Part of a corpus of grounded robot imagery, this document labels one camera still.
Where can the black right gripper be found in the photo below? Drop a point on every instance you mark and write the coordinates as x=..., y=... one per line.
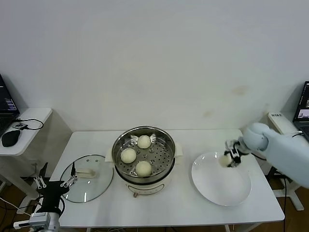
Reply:
x=240, y=148

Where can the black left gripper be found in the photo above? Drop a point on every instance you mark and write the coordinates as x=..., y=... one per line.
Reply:
x=51, y=193

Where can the white steamed baozi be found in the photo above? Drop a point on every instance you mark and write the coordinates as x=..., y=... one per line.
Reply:
x=224, y=162
x=143, y=168
x=144, y=141
x=128, y=155

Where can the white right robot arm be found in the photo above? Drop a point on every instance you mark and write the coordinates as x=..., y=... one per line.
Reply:
x=277, y=149

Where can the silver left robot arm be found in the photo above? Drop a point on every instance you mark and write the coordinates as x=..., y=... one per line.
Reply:
x=54, y=223

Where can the stainless steel steamer basket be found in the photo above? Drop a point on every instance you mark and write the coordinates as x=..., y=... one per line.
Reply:
x=164, y=157

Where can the white round plate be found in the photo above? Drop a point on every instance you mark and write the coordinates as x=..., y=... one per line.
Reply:
x=217, y=188

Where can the white side table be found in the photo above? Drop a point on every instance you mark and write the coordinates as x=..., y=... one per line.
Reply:
x=277, y=123
x=33, y=120

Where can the black computer mouse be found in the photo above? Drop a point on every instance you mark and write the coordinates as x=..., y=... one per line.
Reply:
x=10, y=137

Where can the small black usb hub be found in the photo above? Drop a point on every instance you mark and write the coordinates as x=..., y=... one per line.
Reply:
x=19, y=125

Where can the black laptop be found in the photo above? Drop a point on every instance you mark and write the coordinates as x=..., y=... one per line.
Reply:
x=303, y=113
x=6, y=118

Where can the cream electric cooker base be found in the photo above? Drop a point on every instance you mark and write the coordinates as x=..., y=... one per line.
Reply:
x=144, y=188

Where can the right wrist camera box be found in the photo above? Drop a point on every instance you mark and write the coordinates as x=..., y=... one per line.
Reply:
x=231, y=145

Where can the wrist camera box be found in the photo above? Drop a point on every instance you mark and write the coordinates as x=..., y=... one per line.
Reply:
x=31, y=220
x=231, y=145

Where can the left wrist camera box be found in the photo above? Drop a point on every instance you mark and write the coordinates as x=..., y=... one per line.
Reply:
x=31, y=220

